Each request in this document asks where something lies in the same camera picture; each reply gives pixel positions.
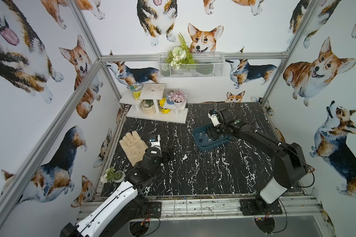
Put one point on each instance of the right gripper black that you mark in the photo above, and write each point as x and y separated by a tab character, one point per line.
217	128

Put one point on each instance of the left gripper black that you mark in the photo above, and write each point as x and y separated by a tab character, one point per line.
163	152

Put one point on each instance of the teal plastic storage box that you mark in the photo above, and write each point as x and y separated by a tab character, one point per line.
203	144

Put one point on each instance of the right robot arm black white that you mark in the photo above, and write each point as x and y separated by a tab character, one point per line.
288	162

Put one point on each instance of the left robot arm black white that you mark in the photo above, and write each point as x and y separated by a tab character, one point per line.
126	203

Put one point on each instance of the beige work glove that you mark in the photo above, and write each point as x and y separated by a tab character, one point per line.
134	147

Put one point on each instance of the small potted white flower plant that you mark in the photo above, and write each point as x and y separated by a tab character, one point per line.
112	176

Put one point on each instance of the woven basket with plant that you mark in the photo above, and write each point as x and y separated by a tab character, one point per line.
148	107

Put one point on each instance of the white tiered display shelf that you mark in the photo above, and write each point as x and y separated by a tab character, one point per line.
165	112

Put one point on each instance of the pink flowers in white pot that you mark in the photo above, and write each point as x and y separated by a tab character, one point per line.
178	98

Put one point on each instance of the blue cup on shelf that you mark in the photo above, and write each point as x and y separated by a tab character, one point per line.
168	97

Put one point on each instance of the green yellow snack cup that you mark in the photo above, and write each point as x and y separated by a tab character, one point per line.
136	90

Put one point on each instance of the green white artificial flowers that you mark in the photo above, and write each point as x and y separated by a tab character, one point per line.
180	56

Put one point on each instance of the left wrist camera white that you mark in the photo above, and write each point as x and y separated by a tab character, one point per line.
155	141

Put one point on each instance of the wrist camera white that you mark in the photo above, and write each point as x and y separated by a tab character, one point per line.
155	141
212	114

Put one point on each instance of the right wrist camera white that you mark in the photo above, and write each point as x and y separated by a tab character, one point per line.
212	114

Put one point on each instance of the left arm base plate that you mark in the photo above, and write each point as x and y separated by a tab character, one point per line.
134	210

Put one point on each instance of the white wire wall basket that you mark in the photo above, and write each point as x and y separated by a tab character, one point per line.
207	65

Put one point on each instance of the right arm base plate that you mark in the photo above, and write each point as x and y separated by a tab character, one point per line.
253	207

